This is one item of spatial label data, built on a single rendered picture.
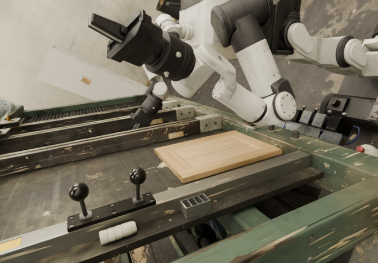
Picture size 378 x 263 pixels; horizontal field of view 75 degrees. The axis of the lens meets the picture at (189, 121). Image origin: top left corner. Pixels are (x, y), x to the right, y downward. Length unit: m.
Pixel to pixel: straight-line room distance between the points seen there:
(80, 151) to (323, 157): 0.91
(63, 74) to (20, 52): 1.65
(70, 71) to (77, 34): 1.53
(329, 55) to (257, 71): 0.64
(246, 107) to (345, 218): 0.32
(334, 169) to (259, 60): 0.40
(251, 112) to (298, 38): 0.52
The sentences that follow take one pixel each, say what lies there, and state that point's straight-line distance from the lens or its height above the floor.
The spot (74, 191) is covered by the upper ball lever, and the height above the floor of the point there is 1.56.
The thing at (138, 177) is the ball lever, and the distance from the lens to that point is 0.55.
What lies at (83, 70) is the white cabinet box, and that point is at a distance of 4.70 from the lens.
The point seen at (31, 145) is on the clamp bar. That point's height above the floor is 1.68.
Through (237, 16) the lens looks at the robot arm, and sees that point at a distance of 0.71.
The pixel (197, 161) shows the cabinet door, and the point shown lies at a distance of 0.90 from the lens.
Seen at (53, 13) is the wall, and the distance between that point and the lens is 6.11.
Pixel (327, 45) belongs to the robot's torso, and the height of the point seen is 0.75.
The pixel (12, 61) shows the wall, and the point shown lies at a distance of 6.25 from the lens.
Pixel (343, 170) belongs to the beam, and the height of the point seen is 0.89.
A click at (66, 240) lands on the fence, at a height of 1.53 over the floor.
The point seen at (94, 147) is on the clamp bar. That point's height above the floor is 1.45.
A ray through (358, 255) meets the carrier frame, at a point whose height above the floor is 0.79.
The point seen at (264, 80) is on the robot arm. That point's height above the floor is 1.20.
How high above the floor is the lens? 1.64
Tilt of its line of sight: 27 degrees down
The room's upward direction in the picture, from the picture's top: 68 degrees counter-clockwise
